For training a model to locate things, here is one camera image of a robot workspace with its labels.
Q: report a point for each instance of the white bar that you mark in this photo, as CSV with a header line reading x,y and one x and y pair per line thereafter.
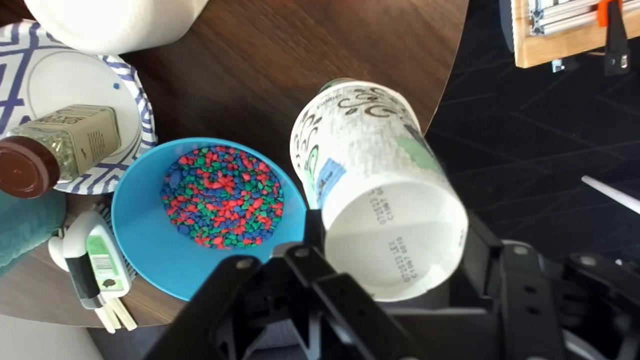
x,y
612,195

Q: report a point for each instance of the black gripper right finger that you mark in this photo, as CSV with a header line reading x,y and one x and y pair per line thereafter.
x,y
526,300

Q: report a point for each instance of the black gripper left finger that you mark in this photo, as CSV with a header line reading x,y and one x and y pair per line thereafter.
x,y
312,293

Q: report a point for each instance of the swirl paper cup blue sticker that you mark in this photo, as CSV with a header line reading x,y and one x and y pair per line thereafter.
x,y
380,187

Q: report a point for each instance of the orange black clamp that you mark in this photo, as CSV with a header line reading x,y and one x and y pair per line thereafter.
x,y
617,47

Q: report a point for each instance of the white green black brush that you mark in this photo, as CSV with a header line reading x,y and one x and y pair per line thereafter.
x,y
100,260

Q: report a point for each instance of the aluminium rails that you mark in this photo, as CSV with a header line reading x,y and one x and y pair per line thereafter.
x,y
566,16

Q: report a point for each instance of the white container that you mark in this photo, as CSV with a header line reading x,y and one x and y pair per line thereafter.
x,y
113,23

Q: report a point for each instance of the wooden board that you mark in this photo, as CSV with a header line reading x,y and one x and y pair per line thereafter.
x,y
572,48

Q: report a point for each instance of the blue patterned paper plate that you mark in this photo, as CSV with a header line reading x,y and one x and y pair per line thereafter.
x,y
41,73

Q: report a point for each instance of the blue plastic bowl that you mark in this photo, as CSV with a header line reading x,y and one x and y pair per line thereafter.
x,y
140,226

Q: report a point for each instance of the multicoloured beads in blue bowl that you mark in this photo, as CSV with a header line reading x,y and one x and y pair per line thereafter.
x,y
220,201

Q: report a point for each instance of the glass bottle brown cap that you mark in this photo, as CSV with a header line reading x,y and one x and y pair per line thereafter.
x,y
72,136

